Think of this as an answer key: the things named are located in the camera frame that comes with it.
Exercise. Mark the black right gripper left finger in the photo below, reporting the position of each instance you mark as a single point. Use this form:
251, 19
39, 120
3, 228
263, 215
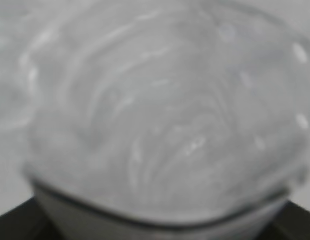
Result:
27, 222

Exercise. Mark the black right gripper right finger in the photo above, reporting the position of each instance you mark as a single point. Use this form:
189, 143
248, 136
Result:
292, 223

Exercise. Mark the clear plastic water bottle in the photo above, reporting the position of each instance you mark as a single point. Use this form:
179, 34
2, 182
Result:
155, 119

